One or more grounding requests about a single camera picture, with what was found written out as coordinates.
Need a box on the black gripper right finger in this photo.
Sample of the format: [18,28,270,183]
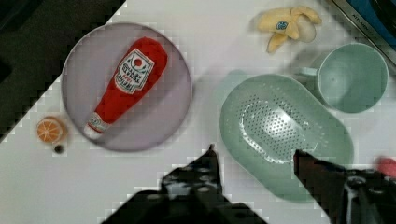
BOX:
[293,150,396,224]

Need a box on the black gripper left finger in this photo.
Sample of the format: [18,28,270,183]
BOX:
[161,144,223,202]

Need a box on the mint green plastic strainer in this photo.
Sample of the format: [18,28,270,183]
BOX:
[219,75,354,203]

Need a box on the red strawberry toy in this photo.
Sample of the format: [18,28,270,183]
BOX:
[375,157,396,178]

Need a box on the grey round plate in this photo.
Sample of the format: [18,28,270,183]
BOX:
[62,22,192,151]

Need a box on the mint green cup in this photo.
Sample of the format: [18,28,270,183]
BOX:
[297,43,389,113]

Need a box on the red plush ketchup bottle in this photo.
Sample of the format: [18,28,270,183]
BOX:
[83,37,168,140]

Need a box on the orange slice toy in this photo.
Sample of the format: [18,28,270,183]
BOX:
[35,116,67,144]

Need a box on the silver blue toaster oven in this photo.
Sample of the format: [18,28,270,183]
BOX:
[327,0,396,69]

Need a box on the plush peeled banana toy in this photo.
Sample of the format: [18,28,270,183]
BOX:
[257,7,322,53]

